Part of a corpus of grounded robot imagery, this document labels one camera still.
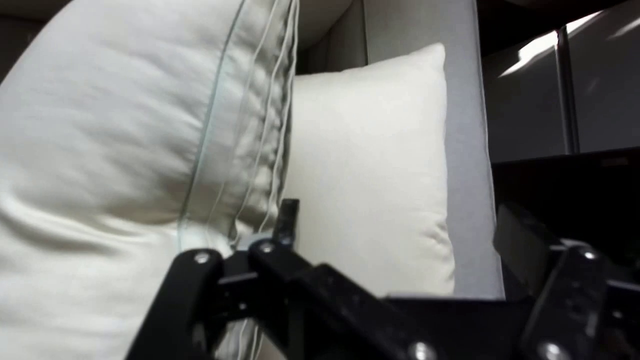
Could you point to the grey filing cabinet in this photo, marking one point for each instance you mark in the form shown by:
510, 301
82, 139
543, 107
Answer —
570, 90

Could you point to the light grey sofa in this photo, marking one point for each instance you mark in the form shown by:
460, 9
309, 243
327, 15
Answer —
375, 30

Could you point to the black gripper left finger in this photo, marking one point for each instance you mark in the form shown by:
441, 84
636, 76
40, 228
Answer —
310, 313

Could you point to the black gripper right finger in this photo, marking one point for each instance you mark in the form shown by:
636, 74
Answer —
583, 305

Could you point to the cream striped pillow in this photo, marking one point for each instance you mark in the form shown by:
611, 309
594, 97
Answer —
133, 131
369, 169

